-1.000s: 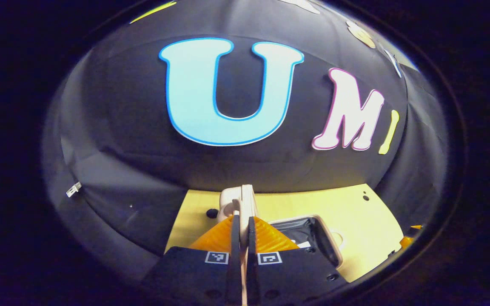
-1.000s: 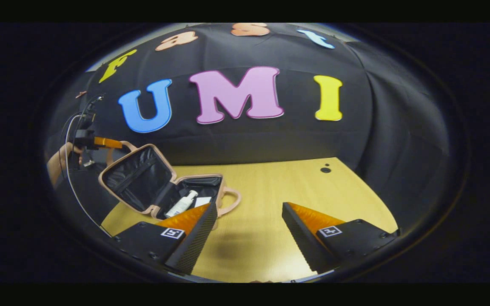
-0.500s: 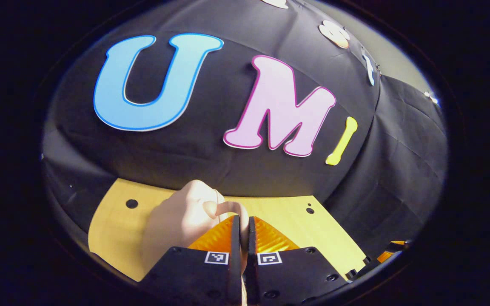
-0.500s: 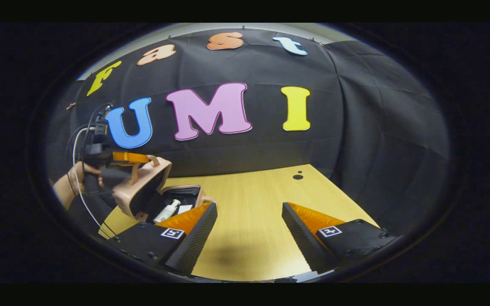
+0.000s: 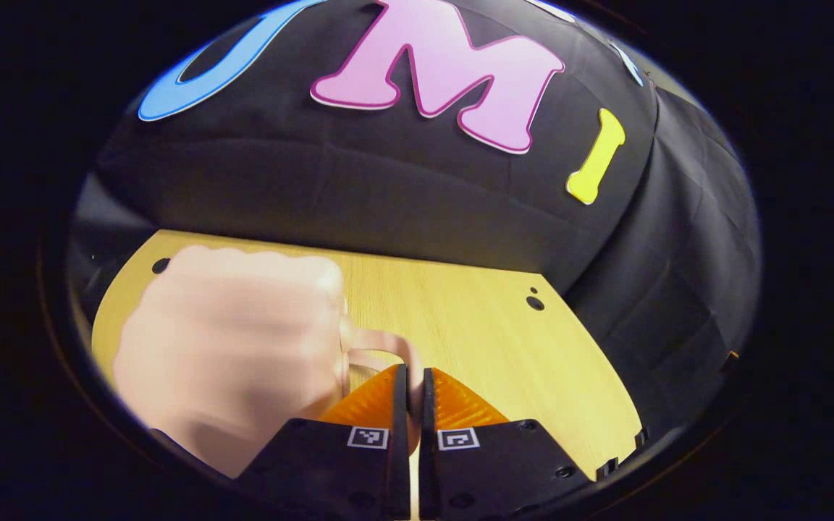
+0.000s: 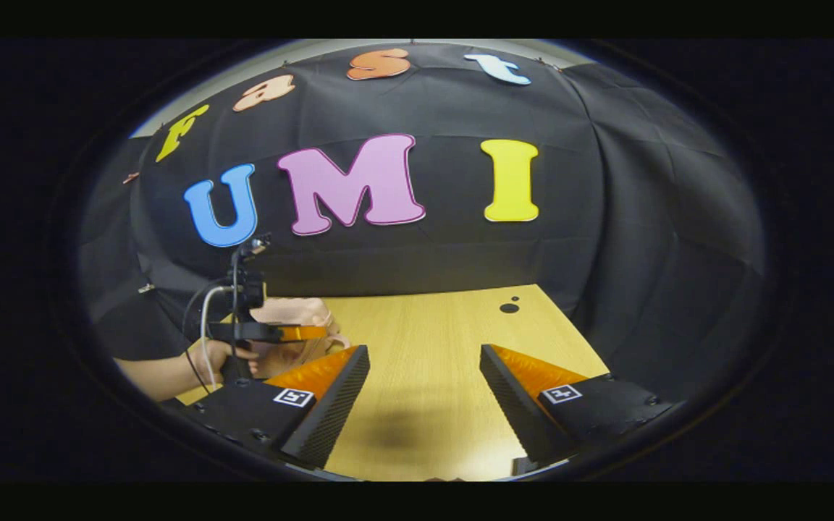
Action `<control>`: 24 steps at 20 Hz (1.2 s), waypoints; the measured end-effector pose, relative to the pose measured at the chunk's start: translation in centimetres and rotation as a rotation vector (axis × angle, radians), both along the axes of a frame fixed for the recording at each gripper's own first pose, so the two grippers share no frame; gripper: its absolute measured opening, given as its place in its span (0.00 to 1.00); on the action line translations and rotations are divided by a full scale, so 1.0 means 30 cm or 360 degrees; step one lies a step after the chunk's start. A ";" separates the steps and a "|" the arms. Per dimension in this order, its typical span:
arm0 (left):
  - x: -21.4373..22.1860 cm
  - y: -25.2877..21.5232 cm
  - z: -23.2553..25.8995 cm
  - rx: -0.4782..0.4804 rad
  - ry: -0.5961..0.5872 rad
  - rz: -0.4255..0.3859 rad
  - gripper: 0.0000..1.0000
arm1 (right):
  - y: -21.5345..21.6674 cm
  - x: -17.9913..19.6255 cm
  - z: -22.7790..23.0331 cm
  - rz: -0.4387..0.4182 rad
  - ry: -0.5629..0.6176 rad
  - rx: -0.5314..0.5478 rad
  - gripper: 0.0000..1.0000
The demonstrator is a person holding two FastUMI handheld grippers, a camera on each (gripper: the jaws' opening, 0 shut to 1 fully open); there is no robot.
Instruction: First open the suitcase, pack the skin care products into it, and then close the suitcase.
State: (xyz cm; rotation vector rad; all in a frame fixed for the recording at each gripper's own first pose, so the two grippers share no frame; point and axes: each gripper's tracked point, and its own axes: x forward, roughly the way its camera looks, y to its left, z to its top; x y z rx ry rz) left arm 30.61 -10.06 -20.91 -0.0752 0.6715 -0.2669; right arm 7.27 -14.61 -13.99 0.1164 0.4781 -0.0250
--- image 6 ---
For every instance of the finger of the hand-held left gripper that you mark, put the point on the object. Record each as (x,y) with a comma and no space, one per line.
(294,333)

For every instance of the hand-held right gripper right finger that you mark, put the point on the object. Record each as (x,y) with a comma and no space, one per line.
(515,405)

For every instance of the pink hard-shell suitcase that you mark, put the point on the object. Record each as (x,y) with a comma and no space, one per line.
(294,311)

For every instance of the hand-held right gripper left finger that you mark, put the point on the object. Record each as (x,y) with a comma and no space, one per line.
(330,412)

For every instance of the black backdrop cloth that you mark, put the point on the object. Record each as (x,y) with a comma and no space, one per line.
(605,217)

